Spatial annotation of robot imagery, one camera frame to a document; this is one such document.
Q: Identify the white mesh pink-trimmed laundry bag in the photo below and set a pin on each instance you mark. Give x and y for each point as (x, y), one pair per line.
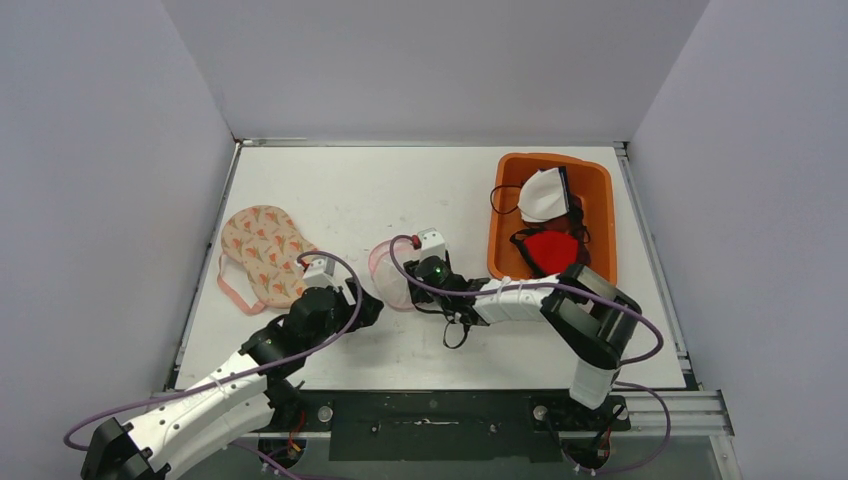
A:
(391, 286)

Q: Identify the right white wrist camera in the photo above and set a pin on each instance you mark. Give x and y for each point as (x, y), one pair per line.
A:
(430, 243)

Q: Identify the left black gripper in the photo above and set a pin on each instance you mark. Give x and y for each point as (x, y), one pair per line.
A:
(367, 312)

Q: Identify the dark red bra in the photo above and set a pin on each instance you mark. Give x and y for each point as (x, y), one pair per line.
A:
(572, 223)

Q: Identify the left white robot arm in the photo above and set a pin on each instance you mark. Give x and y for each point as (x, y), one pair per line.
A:
(248, 392)

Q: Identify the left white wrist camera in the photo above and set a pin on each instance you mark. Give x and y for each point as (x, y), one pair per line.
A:
(320, 273)

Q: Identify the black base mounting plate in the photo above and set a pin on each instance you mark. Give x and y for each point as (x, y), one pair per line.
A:
(441, 425)

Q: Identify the orange plastic basin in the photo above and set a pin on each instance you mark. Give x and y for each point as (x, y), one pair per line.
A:
(588, 181)

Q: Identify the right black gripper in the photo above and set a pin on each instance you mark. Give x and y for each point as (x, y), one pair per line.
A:
(414, 277)

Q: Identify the floral beige bra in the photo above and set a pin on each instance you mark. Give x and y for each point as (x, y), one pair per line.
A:
(266, 243)

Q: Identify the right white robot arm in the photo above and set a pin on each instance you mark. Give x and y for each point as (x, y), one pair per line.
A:
(592, 316)

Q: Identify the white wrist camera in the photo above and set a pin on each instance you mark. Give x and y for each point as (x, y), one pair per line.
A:
(320, 273)
(430, 243)

